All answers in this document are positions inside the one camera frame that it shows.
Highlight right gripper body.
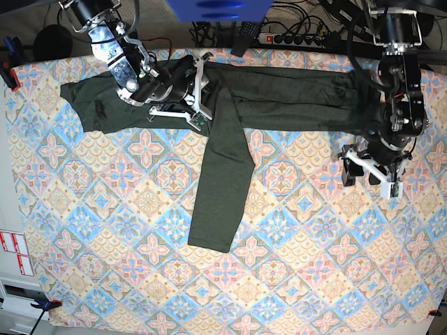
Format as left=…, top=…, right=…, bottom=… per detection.
left=132, top=55, right=196, bottom=110

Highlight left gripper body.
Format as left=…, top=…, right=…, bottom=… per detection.
left=361, top=131, right=411, bottom=165

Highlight green long-sleeve T-shirt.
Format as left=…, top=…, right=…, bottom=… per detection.
left=59, top=57, right=387, bottom=254

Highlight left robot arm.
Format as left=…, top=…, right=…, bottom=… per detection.
left=338, top=1, right=429, bottom=199

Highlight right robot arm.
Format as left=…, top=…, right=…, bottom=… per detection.
left=58, top=1, right=212, bottom=131

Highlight black remote control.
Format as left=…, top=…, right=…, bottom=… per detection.
left=230, top=22, right=261, bottom=57

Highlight white power strip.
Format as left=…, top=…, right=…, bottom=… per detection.
left=258, top=33, right=323, bottom=47

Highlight black round stool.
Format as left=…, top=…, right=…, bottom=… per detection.
left=33, top=24, right=73, bottom=61

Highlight orange clamp bottom right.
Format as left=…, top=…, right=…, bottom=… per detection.
left=429, top=310, right=442, bottom=317

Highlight colourful patterned tablecloth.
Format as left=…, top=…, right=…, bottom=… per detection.
left=1, top=57, right=446, bottom=334

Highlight blue clamp top left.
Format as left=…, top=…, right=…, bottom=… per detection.
left=1, top=36, right=20, bottom=92

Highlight blue clamp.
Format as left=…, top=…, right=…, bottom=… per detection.
left=29, top=298, right=62, bottom=335
left=1, top=36, right=20, bottom=92

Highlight red white labels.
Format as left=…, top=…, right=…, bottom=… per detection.
left=1, top=230, right=34, bottom=276

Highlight blue clamp bottom left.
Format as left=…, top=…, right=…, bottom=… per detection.
left=29, top=298, right=62, bottom=335

